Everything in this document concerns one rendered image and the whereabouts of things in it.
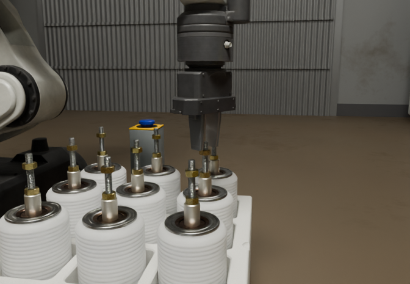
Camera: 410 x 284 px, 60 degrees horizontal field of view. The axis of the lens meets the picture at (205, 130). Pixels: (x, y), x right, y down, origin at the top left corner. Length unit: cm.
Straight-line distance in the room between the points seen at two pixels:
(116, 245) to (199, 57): 28
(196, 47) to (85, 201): 32
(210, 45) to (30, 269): 40
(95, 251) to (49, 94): 50
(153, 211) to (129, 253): 12
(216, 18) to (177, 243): 31
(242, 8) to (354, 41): 318
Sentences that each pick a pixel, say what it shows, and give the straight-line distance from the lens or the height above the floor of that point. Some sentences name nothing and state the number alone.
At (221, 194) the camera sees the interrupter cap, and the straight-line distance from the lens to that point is 60.
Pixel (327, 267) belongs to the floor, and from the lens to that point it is 94.
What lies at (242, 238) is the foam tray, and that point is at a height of 18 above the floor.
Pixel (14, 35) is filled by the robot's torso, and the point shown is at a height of 54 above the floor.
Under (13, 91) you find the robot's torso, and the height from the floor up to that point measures 41.
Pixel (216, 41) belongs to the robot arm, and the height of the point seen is 50.
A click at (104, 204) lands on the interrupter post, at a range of 52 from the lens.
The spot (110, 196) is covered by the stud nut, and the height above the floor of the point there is 29.
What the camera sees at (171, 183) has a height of 24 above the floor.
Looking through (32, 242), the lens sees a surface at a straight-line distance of 56.
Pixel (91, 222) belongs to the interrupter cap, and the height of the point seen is 25.
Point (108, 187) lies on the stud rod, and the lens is 51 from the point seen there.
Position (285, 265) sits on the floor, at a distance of 92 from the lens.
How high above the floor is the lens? 46
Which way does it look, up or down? 10 degrees down
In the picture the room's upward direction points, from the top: straight up
